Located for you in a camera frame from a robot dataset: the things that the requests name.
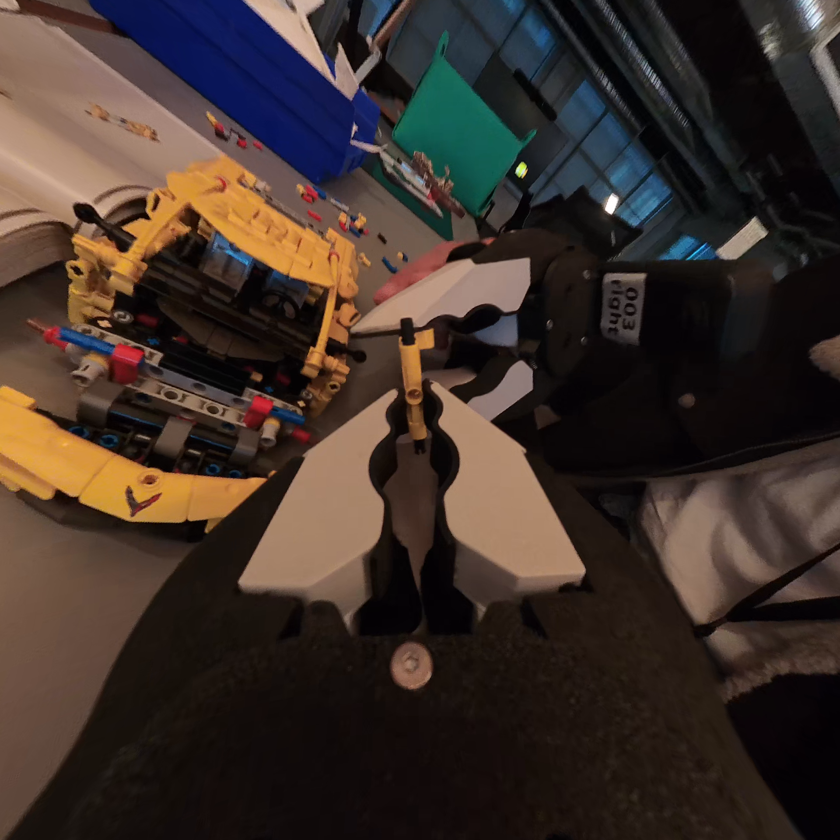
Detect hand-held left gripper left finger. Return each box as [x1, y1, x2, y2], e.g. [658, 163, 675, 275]
[238, 386, 409, 634]

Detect person's right hand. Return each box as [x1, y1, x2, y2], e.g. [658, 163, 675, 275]
[374, 238, 494, 304]

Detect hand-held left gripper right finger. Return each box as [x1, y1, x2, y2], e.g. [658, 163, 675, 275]
[420, 384, 586, 634]

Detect thin black axle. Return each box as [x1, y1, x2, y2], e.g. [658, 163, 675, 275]
[353, 318, 454, 343]

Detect white shirt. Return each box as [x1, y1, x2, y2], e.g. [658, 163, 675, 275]
[640, 446, 840, 697]

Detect yellow connector brick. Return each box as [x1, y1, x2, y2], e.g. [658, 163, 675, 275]
[398, 328, 435, 455]

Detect person's right forearm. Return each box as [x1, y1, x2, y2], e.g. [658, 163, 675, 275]
[538, 367, 723, 473]

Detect grey desk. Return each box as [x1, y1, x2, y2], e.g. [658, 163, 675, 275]
[0, 0, 473, 840]

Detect green cutting mat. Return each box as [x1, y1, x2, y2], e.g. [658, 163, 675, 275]
[371, 147, 463, 240]

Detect yellow toy brick car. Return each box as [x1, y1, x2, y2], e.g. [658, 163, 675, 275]
[0, 156, 365, 536]

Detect dark wall screen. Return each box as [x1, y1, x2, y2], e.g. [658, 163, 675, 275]
[472, 66, 572, 172]

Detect crumpled white paper wrappers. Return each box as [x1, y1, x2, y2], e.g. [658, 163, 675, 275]
[262, 0, 382, 152]

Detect scattered small coloured bricks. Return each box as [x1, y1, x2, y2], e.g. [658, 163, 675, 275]
[205, 112, 411, 273]

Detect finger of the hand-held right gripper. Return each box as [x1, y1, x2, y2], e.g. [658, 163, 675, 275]
[351, 257, 532, 337]
[427, 358, 537, 422]

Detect white instruction booklet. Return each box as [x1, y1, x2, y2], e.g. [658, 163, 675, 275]
[0, 13, 227, 290]

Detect small wooden model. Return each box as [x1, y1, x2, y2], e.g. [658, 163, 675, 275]
[413, 151, 467, 217]

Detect blue plastic bin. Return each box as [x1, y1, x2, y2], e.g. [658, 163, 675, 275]
[88, 0, 382, 185]

